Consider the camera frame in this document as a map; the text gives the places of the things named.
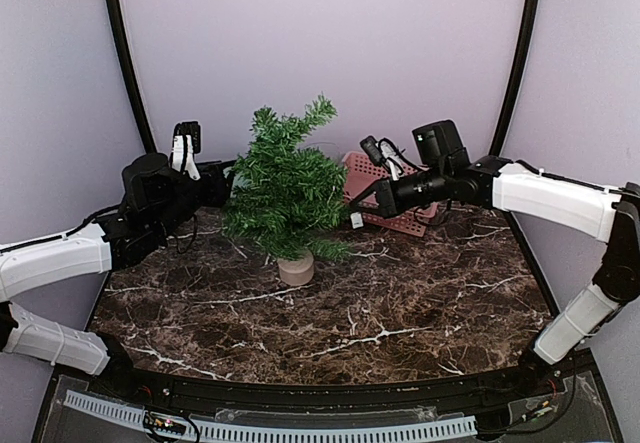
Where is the small green christmas tree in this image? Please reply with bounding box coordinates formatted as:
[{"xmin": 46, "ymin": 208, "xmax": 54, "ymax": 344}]
[{"xmin": 223, "ymin": 95, "xmax": 349, "ymax": 287}]

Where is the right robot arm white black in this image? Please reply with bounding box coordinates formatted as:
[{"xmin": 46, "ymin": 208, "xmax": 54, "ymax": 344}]
[{"xmin": 349, "ymin": 120, "xmax": 639, "ymax": 397}]

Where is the pink plastic basket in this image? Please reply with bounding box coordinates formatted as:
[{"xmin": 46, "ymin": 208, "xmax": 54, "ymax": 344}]
[{"xmin": 342, "ymin": 151, "xmax": 438, "ymax": 237}]

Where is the right black frame post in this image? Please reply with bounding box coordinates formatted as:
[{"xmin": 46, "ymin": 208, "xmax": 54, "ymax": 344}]
[{"xmin": 489, "ymin": 0, "xmax": 539, "ymax": 156}]

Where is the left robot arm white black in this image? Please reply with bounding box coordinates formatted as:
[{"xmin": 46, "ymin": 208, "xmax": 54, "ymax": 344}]
[{"xmin": 1, "ymin": 153, "xmax": 233, "ymax": 399}]

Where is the white slotted cable duct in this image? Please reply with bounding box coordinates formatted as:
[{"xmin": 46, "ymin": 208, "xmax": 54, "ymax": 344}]
[{"xmin": 62, "ymin": 390, "xmax": 477, "ymax": 442}]

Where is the black front rail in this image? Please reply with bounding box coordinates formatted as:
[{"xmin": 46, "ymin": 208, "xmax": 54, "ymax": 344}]
[{"xmin": 59, "ymin": 350, "xmax": 571, "ymax": 419}]

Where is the left black frame post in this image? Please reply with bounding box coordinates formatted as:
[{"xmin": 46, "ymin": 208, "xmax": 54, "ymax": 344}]
[{"xmin": 105, "ymin": 0, "xmax": 157, "ymax": 153}]

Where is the pale green plate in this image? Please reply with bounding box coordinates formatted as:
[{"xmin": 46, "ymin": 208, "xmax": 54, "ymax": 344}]
[{"xmin": 231, "ymin": 175, "xmax": 245, "ymax": 195}]

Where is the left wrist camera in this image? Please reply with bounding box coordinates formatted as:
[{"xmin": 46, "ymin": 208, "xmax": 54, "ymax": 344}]
[{"xmin": 169, "ymin": 121, "xmax": 201, "ymax": 181}]

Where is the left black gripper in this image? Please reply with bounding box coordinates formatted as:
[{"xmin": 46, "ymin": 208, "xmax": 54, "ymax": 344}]
[{"xmin": 151, "ymin": 159, "xmax": 237, "ymax": 240}]

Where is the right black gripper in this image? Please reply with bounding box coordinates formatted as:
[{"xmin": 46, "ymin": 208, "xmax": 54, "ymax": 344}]
[{"xmin": 350, "ymin": 164, "xmax": 449, "ymax": 219}]

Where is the black frame post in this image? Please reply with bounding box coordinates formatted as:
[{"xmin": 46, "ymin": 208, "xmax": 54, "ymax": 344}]
[
  {"xmin": 105, "ymin": 0, "xmax": 157, "ymax": 153},
  {"xmin": 489, "ymin": 0, "xmax": 539, "ymax": 156}
]

